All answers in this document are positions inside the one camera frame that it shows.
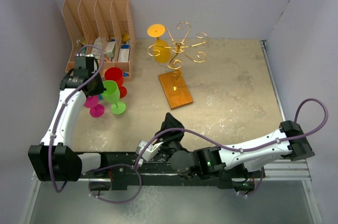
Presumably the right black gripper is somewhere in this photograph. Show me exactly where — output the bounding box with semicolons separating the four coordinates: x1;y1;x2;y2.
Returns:
152;112;184;158

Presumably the green plastic wine glass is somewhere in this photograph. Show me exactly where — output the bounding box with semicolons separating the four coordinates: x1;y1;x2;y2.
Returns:
101;80;126;115

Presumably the red plastic wine glass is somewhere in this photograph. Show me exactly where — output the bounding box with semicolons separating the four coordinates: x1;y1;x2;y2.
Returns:
104;67;127;98

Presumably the pink plastic wine glass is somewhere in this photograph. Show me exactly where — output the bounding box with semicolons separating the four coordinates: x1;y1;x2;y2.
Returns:
84;96;105;118

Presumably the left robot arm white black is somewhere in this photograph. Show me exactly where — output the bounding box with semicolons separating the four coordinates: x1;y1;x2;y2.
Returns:
28;55;109;182

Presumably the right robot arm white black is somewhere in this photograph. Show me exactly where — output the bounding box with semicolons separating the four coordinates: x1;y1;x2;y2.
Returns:
157;113;315;180

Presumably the wooden rack base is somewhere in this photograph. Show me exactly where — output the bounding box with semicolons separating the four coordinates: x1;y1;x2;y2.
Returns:
158;69;193;110

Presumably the orange plastic wine glass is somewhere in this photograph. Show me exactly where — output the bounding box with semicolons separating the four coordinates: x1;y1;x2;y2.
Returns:
147;24;171;63

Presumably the white blister pack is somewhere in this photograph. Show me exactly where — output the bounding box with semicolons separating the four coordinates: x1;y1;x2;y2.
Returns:
92;37;102;57

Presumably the white medicine box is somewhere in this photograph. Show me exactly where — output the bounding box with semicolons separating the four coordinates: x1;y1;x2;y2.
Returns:
103;41;116;59

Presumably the white blue box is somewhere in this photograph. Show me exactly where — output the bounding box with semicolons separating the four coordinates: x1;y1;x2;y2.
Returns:
118;44;130;62

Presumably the yellow object in organizer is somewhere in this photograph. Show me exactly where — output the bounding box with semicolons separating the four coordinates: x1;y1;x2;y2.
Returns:
122;33;130;43

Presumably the peach plastic file organizer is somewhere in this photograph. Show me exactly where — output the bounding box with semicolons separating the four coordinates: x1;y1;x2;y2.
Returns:
62;0;136;81

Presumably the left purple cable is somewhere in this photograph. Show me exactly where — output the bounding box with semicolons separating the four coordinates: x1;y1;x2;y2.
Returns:
47;44;105;193

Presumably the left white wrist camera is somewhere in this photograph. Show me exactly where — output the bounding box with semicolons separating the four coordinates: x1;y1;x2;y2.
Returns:
76;53;95;58

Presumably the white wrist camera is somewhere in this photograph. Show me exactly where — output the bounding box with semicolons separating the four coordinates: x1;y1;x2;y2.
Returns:
76;53;95;58
136;141;163;161

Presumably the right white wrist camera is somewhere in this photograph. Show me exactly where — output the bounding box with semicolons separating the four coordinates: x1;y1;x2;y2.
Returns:
136;141;163;161

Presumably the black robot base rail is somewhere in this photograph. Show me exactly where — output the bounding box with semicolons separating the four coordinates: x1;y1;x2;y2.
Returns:
79;152;265;192

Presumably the gold wire glass rack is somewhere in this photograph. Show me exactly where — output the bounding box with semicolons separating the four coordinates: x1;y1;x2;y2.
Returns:
147;22;209;90

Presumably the aluminium frame rail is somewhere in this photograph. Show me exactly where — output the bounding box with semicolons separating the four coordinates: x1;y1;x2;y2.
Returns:
260;39;323;224

